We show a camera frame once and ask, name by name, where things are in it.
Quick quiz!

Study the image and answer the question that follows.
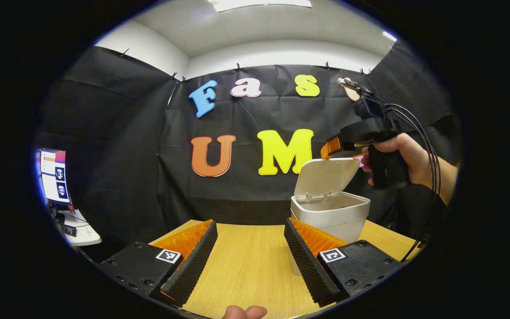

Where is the black cable bundle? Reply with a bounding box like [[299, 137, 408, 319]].
[[383, 103, 442, 263]]

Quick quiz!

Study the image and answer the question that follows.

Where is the white side table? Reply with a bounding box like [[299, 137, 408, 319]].
[[56, 208, 103, 247]]

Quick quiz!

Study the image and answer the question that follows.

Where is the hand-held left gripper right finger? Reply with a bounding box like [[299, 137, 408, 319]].
[[283, 218, 404, 308]]

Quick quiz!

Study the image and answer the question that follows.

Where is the black backdrop cloth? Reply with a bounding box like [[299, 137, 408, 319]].
[[34, 40, 464, 253]]

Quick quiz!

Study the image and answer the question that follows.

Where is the wooden desktop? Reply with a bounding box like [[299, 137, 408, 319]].
[[149, 219, 421, 319]]

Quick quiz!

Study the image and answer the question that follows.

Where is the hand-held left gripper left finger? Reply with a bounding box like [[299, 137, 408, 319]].
[[97, 219, 218, 308]]

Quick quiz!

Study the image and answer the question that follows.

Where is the white desktop garbage bin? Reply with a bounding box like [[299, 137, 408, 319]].
[[289, 157, 371, 277]]

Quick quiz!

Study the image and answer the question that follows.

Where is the computer monitor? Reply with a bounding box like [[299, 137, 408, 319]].
[[36, 148, 72, 205]]

